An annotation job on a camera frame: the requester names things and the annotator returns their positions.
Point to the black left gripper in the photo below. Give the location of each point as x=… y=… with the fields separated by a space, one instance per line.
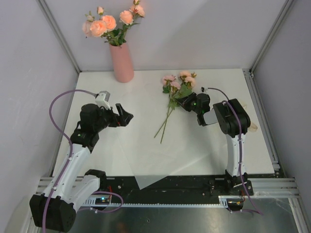
x=124 y=119

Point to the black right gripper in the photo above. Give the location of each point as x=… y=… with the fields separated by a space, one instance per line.
x=184 y=102

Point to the peach rose stem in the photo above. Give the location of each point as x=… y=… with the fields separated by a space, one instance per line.
x=187 y=81
x=128 y=19
x=104 y=26

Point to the white wrapping paper sheet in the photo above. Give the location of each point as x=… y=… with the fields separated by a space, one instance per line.
x=184 y=142

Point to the cream printed ribbon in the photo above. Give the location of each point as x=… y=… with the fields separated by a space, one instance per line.
x=253 y=127

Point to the pale pink rose stem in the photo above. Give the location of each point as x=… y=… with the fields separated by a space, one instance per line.
x=87 y=24

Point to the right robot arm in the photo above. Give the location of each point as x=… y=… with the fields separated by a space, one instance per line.
x=234 y=123

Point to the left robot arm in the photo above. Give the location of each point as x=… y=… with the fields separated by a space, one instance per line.
x=57 y=206

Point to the pink cylindrical vase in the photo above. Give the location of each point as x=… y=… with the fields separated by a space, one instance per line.
x=122 y=63

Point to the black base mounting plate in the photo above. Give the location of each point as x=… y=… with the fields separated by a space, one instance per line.
x=178 y=189

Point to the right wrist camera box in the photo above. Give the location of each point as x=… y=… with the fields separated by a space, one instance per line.
x=204 y=90

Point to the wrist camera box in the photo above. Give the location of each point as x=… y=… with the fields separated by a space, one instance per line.
x=102 y=100
x=204 y=90

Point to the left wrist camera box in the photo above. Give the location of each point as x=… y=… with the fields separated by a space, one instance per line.
x=102 y=100

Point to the white slotted cable duct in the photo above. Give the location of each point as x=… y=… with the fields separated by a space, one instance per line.
x=219 y=202

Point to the aluminium front rail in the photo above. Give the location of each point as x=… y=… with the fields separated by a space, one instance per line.
x=263 y=187

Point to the right aluminium frame post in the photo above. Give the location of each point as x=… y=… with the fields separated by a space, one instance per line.
x=278 y=23

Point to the aluminium frame post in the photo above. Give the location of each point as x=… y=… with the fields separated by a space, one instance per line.
x=278 y=23
x=58 y=34

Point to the left aluminium frame post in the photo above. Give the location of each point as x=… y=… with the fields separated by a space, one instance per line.
x=58 y=34

